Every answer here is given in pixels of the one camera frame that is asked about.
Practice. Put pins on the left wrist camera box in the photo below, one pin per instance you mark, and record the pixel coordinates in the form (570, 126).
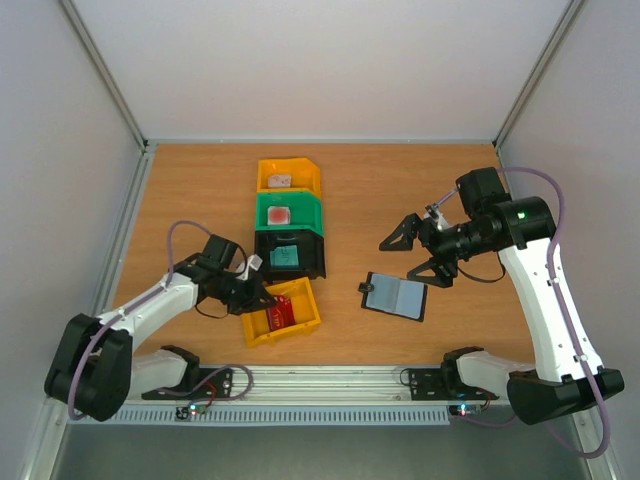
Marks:
(246, 267)

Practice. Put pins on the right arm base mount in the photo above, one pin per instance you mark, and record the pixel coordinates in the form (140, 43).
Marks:
(427, 384)

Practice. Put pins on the beige patterned cards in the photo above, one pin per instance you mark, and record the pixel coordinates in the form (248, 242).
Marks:
(279, 181)

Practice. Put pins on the aluminium front rail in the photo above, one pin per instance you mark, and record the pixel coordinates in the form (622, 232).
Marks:
(308, 386)

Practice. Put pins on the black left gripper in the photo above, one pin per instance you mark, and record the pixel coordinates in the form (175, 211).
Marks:
(256, 291)

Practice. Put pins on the black plastic bin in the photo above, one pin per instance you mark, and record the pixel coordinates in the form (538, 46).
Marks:
(311, 254)

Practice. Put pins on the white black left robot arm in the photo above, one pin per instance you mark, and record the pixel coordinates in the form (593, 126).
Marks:
(94, 369)

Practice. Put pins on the teal cards in bin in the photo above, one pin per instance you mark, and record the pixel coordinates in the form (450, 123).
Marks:
(285, 256)

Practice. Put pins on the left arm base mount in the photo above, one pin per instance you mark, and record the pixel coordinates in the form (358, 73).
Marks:
(209, 381)

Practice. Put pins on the far yellow plastic bin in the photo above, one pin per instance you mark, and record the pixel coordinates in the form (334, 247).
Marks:
(306, 175)

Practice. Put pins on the white red-circle cards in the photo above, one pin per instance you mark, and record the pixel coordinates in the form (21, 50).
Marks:
(278, 216)

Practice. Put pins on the yellow plastic bin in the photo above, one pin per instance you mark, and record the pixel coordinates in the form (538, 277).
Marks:
(306, 175)
(295, 313)

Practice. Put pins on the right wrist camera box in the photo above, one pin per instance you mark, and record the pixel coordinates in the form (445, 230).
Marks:
(434, 214)

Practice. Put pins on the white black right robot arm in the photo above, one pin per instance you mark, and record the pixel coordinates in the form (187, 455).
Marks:
(568, 375)

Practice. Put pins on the green plastic bin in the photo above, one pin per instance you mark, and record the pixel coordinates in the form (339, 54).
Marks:
(305, 212)

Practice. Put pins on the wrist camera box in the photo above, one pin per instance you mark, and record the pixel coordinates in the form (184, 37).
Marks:
(246, 267)
(434, 214)

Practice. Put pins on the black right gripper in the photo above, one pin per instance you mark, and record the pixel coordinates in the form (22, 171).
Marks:
(430, 242)

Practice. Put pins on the red card in bin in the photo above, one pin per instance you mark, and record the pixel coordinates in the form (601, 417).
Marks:
(281, 315)

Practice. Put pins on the near yellow plastic bin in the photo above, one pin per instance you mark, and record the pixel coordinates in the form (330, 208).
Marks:
(295, 313)

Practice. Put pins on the slotted grey cable duct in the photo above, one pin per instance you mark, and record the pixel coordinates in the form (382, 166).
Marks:
(279, 416)

